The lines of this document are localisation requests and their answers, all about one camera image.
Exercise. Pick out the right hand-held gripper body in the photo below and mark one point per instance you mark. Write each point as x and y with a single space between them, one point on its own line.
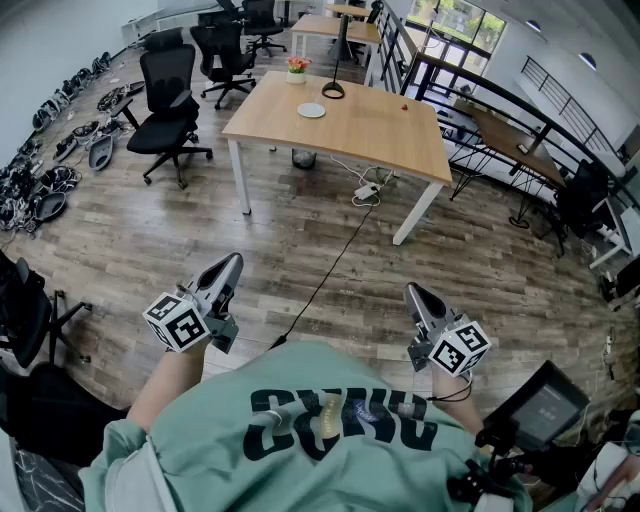
460 350

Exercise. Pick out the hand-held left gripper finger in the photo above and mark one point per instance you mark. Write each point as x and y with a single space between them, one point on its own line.
232 282
210 277

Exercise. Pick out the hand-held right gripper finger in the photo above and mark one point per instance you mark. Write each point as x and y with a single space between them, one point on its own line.
437 306
417 312

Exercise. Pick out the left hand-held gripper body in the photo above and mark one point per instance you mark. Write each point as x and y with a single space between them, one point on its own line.
175 325

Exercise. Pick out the white round plate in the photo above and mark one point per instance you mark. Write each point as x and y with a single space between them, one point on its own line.
311 110

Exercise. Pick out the person's left forearm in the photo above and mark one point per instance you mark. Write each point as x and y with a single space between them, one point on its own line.
165 380

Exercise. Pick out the person's right forearm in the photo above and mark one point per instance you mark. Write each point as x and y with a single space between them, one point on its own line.
457 405

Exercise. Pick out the small black monitor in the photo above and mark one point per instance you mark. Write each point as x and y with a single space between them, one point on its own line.
540 405

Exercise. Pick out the person's green printed shirt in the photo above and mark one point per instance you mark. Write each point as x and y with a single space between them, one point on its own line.
215 425

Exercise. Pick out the white power strip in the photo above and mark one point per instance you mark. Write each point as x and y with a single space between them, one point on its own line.
367 190

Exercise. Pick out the black bag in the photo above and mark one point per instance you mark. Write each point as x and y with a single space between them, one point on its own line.
65 415

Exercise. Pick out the black office chair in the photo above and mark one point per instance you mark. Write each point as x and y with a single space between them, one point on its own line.
160 135
260 20
582 200
25 310
225 55

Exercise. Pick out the dark wooden table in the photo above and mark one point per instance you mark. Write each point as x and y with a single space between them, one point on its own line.
500 135

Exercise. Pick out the white desk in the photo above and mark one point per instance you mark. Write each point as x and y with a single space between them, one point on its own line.
617 225

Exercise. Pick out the black metal railing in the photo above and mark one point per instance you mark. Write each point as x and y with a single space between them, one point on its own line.
570 102
545 131

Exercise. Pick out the white pot of pink flowers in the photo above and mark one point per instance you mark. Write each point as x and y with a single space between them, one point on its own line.
296 76

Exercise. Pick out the black desk lamp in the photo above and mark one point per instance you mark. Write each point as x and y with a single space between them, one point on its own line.
343 45

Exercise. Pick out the large glass window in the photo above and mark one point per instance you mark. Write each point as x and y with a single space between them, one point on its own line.
460 20

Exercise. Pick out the black pendant lamp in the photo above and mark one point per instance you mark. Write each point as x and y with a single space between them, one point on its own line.
533 26
588 60

